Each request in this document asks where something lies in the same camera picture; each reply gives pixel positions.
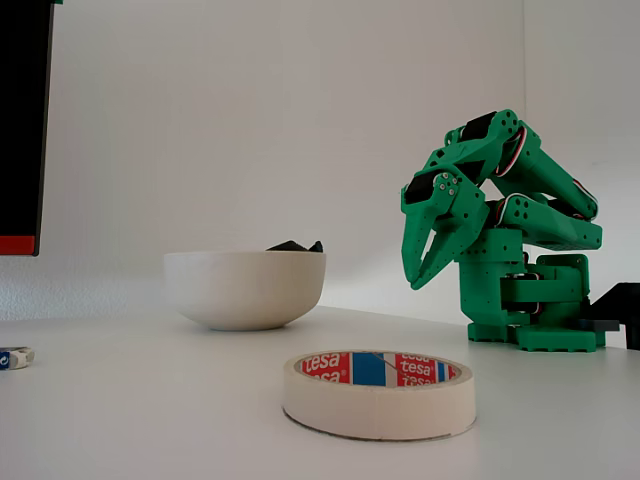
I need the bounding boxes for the beige masking tape roll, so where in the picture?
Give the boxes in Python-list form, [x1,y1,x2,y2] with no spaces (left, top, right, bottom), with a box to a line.
[281,349,477,442]

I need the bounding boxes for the black cloth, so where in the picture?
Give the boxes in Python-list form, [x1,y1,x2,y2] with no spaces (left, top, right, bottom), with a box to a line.
[264,239,325,254]

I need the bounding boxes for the black table clamp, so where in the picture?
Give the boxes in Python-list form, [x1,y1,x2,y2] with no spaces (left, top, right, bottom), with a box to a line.
[577,282,640,351]

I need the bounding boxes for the white bowl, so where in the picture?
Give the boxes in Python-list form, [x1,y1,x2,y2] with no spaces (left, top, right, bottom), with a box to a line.
[162,250,327,332]

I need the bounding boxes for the black panel red stripe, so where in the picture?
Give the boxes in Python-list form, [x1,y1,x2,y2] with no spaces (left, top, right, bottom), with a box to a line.
[0,0,55,258]

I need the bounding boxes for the white blue eraser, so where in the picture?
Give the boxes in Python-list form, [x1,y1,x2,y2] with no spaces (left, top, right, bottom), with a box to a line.
[0,345,36,372]

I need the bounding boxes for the elbow servo cable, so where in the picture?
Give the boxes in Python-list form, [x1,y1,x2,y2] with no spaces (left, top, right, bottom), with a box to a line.
[492,124,530,177]

